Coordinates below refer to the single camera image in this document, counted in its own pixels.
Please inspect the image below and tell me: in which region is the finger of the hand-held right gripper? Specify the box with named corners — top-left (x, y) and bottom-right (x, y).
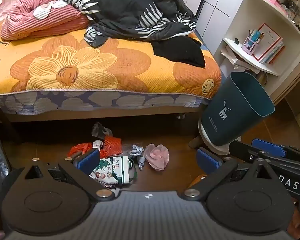
top-left (229, 140), bottom-right (267, 164)
top-left (251, 139), bottom-right (300, 160)

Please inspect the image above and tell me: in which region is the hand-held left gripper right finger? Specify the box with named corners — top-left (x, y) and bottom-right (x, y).
top-left (184, 147), bottom-right (273, 201)

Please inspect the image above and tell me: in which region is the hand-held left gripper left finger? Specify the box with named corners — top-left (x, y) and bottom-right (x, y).
top-left (24, 148), bottom-right (115, 201)

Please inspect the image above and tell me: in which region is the white festive print bag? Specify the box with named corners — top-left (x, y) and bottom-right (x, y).
top-left (89, 156), bottom-right (138, 188)

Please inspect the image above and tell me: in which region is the red mesh bag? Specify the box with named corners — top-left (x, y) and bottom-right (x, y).
top-left (100, 136), bottom-right (123, 158)

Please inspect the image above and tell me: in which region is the clear plastic wrapper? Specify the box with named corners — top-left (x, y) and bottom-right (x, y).
top-left (91, 122), bottom-right (113, 140)

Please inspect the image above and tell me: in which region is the teal plastic waste bin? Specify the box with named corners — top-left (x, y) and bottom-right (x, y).
top-left (198, 72), bottom-right (275, 147)

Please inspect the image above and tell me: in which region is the pink mesh sponge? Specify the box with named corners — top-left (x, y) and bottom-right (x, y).
top-left (144, 144), bottom-right (170, 172)

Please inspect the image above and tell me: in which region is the red plastic bag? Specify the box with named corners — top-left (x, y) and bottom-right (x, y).
top-left (67, 142), bottom-right (93, 157)

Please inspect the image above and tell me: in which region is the crumpled grey paper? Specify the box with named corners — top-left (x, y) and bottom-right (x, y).
top-left (129, 144), bottom-right (145, 170)

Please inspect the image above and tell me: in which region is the yellow container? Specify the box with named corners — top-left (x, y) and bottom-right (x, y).
top-left (255, 71), bottom-right (268, 86)

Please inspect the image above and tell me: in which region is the stack of papers and booklets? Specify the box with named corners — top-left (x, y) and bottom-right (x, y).
top-left (220, 45), bottom-right (259, 74)

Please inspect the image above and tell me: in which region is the row of upright books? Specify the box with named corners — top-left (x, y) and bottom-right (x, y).
top-left (252, 22), bottom-right (286, 65)

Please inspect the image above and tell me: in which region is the bed with orange floral bedspread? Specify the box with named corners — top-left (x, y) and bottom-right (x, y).
top-left (0, 17), bottom-right (223, 130)

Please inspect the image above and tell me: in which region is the pink pen holder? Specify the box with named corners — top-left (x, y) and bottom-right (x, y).
top-left (242, 29), bottom-right (262, 53)

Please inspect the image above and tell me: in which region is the black garment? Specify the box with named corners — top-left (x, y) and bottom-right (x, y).
top-left (151, 37), bottom-right (206, 67)

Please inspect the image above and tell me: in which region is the white corner shelf unit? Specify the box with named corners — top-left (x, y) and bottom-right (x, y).
top-left (214, 0), bottom-right (300, 105)

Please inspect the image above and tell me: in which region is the group of jars and bottles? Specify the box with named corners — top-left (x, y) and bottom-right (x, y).
top-left (281, 0), bottom-right (300, 32)

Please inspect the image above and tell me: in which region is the white sliding-door wardrobe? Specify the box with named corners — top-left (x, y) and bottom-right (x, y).
top-left (179, 0), bottom-right (250, 55)

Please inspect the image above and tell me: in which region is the black leaf-print duvet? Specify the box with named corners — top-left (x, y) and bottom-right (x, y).
top-left (41, 0), bottom-right (198, 48)

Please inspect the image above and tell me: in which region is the pink corduroy blanket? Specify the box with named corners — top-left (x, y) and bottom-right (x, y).
top-left (0, 0), bottom-right (90, 41)

